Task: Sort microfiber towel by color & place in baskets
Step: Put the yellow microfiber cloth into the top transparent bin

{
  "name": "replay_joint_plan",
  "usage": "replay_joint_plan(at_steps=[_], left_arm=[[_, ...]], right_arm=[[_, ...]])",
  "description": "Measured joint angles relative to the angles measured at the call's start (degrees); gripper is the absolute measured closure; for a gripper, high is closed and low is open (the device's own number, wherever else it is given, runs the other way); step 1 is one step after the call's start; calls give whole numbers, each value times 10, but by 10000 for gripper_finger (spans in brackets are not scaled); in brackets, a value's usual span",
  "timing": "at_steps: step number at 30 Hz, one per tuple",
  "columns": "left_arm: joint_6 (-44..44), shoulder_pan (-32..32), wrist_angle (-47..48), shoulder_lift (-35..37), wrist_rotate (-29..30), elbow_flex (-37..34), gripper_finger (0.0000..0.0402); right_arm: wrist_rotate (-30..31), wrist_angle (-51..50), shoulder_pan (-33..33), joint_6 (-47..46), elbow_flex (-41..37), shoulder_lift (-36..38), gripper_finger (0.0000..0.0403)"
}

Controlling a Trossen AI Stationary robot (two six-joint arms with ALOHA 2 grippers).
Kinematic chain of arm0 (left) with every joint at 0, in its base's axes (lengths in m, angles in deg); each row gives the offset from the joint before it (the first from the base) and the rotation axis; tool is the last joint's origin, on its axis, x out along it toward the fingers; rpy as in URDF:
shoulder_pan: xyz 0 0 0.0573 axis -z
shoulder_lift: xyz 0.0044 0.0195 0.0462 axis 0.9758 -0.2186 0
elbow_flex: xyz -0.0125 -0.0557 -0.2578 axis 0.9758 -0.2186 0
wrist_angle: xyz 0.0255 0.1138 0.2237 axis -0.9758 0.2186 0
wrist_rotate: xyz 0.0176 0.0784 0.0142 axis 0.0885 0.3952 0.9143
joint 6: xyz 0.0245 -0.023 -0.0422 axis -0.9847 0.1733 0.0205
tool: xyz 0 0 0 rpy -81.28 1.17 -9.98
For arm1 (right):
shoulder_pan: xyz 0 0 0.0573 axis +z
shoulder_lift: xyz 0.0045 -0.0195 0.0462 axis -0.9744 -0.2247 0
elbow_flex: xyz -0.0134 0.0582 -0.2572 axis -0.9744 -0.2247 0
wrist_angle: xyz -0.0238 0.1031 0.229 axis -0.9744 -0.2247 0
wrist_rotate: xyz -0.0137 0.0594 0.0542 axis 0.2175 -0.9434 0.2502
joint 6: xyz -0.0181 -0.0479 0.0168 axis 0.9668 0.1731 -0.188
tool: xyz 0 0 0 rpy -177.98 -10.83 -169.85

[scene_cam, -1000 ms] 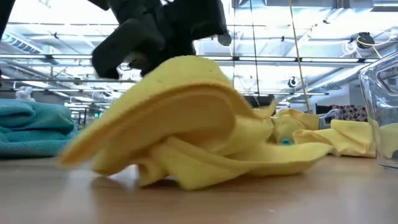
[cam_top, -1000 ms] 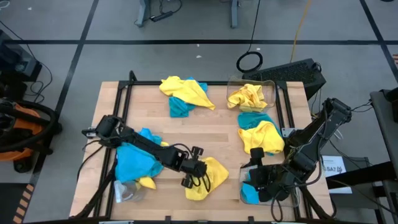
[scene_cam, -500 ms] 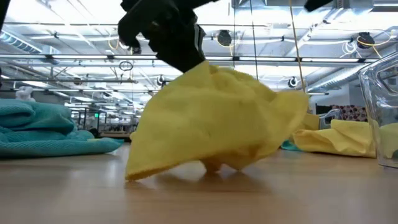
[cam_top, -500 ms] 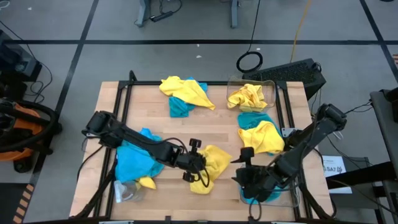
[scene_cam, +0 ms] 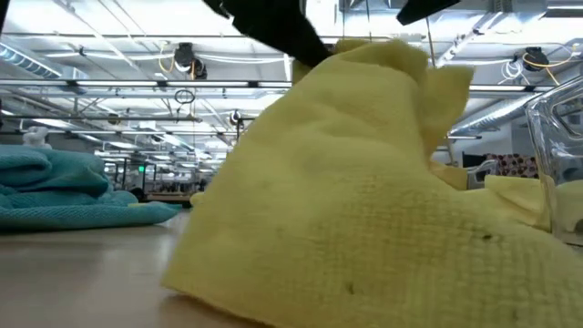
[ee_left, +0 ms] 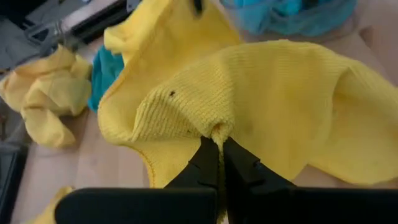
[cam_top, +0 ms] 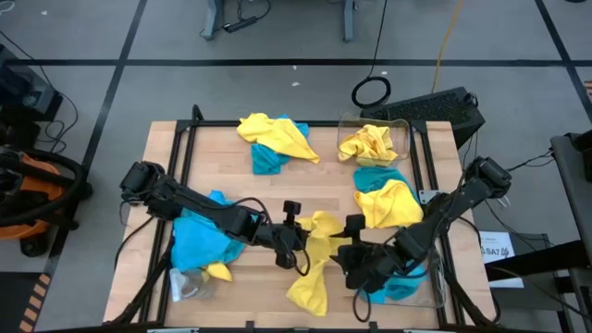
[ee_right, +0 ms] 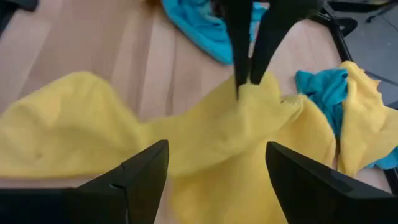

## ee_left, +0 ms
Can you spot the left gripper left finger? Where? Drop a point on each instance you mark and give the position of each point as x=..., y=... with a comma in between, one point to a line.
x=140, y=205

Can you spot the teal microfiber towel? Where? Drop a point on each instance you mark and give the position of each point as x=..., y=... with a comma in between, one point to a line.
x=104, y=74
x=280, y=18

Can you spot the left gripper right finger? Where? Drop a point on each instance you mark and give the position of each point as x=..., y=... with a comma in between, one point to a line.
x=295, y=207

